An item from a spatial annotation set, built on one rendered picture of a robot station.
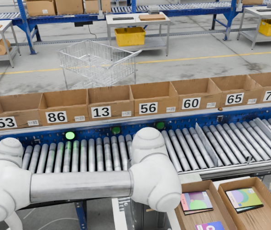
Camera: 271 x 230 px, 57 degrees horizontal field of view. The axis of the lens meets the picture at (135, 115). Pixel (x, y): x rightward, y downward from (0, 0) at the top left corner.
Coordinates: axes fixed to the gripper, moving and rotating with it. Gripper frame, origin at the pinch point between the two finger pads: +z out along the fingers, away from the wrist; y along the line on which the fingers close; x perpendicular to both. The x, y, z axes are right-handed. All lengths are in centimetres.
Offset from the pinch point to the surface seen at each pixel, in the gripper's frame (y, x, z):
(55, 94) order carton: -25, -7, 96
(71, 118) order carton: -40, 2, 67
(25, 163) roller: -2.8, 20.1, 39.7
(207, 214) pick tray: -124, 19, -26
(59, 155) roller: -28, 20, 44
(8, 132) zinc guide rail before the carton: 11, 6, 64
